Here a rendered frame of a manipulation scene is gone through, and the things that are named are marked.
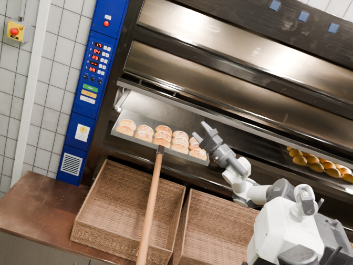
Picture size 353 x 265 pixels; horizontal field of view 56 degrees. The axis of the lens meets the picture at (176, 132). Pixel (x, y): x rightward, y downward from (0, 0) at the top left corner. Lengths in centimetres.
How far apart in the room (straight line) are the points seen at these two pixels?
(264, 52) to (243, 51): 12
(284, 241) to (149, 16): 128
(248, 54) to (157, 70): 51
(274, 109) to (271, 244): 98
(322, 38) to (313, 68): 16
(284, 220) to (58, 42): 149
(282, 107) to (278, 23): 48
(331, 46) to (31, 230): 189
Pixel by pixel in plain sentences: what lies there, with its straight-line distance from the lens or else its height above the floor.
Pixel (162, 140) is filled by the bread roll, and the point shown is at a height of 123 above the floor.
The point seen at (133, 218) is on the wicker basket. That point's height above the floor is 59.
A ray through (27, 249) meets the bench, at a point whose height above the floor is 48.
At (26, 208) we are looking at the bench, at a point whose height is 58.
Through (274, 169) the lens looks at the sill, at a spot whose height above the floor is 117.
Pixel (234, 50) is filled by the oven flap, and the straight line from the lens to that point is 188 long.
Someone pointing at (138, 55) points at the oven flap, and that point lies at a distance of 192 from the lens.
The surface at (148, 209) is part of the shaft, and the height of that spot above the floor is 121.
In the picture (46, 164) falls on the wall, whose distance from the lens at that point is 237.
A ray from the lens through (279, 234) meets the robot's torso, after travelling 122.
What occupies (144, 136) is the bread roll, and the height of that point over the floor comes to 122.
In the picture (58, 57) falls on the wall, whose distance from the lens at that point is 205.
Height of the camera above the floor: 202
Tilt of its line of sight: 24 degrees down
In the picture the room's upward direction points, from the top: 21 degrees clockwise
